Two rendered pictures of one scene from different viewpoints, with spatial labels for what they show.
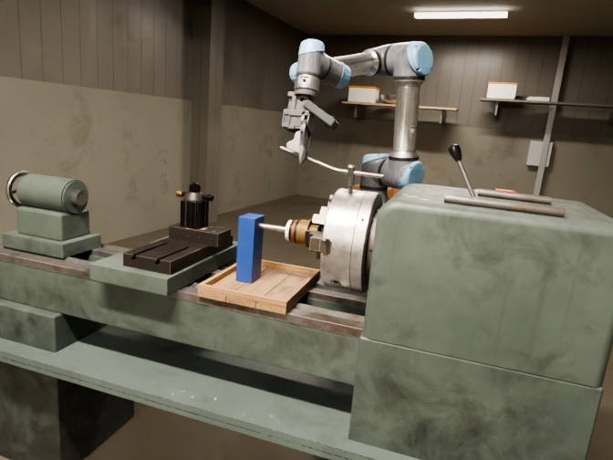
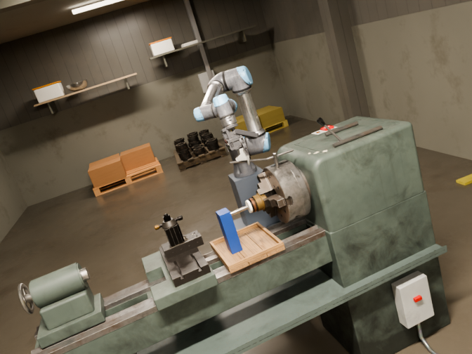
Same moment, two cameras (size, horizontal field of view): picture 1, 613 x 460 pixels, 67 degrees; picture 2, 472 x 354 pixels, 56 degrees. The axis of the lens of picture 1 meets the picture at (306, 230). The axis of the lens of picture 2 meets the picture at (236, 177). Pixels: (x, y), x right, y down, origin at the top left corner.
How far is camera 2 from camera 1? 1.31 m
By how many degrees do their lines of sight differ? 30
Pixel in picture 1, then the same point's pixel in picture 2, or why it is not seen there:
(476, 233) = (359, 154)
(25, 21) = not seen: outside the picture
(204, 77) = not seen: outside the picture
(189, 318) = (228, 291)
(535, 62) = (171, 16)
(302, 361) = (302, 268)
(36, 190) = (53, 288)
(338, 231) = (291, 189)
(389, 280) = (332, 197)
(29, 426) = not seen: outside the picture
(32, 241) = (71, 326)
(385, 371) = (347, 241)
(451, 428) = (383, 247)
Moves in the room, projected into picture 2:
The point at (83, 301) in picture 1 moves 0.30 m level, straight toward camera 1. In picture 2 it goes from (147, 333) to (198, 338)
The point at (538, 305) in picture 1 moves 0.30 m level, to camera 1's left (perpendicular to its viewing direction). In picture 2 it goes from (392, 171) to (355, 195)
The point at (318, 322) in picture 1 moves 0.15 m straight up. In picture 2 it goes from (302, 241) to (295, 215)
